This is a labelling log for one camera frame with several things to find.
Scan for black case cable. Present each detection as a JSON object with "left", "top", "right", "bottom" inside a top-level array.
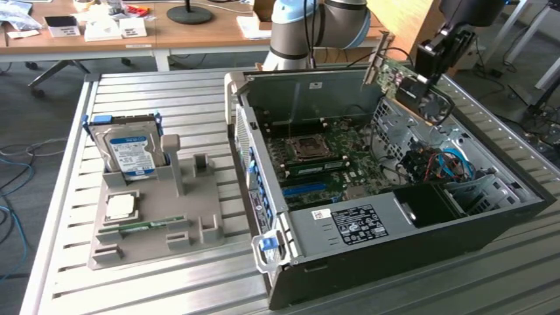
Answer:
[{"left": 349, "top": 47, "right": 432, "bottom": 72}]

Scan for red wire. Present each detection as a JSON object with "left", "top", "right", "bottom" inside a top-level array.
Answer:
[{"left": 427, "top": 152, "right": 447, "bottom": 181}]

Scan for grey floor cable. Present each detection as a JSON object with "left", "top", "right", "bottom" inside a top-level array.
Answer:
[{"left": 0, "top": 137, "right": 69, "bottom": 158}]

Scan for black drive box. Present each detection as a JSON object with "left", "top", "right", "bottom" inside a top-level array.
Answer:
[{"left": 393, "top": 183, "right": 467, "bottom": 229}]

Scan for silver CPU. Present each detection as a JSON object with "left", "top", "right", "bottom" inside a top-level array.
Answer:
[{"left": 104, "top": 195, "right": 139, "bottom": 220}]

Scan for black chair base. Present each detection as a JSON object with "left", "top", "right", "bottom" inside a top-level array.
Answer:
[{"left": 28, "top": 60, "right": 91, "bottom": 96}]

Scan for grey printed parts rack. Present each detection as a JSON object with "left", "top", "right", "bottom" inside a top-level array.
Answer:
[{"left": 87, "top": 133, "right": 228, "bottom": 270}]

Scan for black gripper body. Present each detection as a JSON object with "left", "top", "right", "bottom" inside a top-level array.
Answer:
[{"left": 439, "top": 0, "right": 508, "bottom": 28}]

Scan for CPU socket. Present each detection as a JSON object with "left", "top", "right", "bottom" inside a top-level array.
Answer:
[{"left": 287, "top": 134, "right": 333, "bottom": 161}]

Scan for black open PC case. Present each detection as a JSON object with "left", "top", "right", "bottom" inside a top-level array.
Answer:
[{"left": 223, "top": 64, "right": 559, "bottom": 311}]

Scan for silver disk bay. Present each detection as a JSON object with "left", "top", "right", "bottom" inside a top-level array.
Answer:
[{"left": 445, "top": 173, "right": 525, "bottom": 214}]

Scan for wooden desk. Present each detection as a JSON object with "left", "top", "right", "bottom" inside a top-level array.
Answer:
[
  {"left": 155, "top": 0, "right": 395, "bottom": 72},
  {"left": 0, "top": 0, "right": 159, "bottom": 63}
]

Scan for white paper stack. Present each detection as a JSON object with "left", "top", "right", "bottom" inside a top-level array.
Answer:
[{"left": 236, "top": 14, "right": 273, "bottom": 40}]

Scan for white box with cup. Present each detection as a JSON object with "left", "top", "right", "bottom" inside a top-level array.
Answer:
[{"left": 83, "top": 14, "right": 123, "bottom": 42}]

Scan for green graphics card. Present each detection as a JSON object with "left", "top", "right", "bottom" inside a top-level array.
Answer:
[{"left": 363, "top": 31, "right": 455, "bottom": 126}]

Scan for hard disk with blue caddy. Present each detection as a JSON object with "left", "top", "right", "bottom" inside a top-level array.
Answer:
[{"left": 80, "top": 111, "right": 171, "bottom": 181}]

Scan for blue wire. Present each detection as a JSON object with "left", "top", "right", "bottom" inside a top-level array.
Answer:
[{"left": 436, "top": 149, "right": 476, "bottom": 181}]

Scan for perforated metal disk bay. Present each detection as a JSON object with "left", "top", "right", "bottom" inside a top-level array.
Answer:
[{"left": 371, "top": 96, "right": 439, "bottom": 158}]

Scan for black round lamp base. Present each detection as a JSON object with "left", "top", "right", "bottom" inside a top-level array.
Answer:
[{"left": 165, "top": 0, "right": 215, "bottom": 26}]

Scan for white labelled box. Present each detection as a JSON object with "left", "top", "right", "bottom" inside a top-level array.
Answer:
[{"left": 119, "top": 18, "right": 147, "bottom": 39}]

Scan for green motherboard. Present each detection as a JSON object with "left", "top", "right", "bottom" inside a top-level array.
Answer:
[{"left": 261, "top": 117, "right": 395, "bottom": 211}]

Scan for white table frame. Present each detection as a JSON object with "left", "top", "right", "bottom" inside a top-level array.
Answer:
[{"left": 479, "top": 0, "right": 560, "bottom": 89}]

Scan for grey power supply unit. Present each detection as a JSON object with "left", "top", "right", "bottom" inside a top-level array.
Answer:
[{"left": 287, "top": 193, "right": 415, "bottom": 260}]

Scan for clear plastic bag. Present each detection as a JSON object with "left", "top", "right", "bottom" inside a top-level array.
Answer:
[{"left": 0, "top": 0, "right": 43, "bottom": 30}]

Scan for white box with black top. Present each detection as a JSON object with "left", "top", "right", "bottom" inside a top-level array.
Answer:
[{"left": 44, "top": 15, "right": 81, "bottom": 37}]

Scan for blue expansion slot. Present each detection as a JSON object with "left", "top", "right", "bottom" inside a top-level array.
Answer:
[{"left": 281, "top": 182, "right": 328, "bottom": 198}]

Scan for blue floor cable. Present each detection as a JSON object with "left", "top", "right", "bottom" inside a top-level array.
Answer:
[{"left": 0, "top": 157, "right": 35, "bottom": 280}]

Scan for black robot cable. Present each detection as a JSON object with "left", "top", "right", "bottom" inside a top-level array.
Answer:
[{"left": 301, "top": 0, "right": 320, "bottom": 70}]

